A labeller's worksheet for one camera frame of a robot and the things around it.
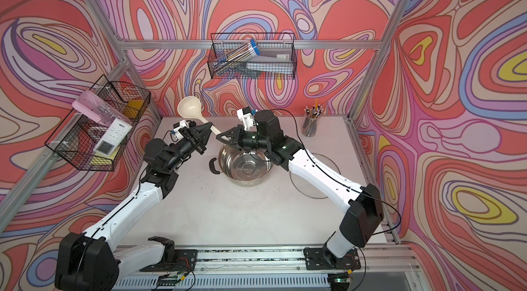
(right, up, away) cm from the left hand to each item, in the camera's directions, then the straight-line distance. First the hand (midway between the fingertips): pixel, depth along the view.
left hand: (213, 125), depth 67 cm
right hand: (+2, -6, -1) cm, 6 cm away
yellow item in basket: (-34, +7, +11) cm, 37 cm away
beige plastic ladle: (-11, +8, +9) cm, 17 cm away
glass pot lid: (+36, -27, +23) cm, 51 cm away
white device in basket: (-36, -5, +2) cm, 36 cm away
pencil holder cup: (+41, +4, +36) cm, 54 cm away
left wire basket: (-41, -2, +2) cm, 41 cm away
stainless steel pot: (+5, -20, +33) cm, 38 cm away
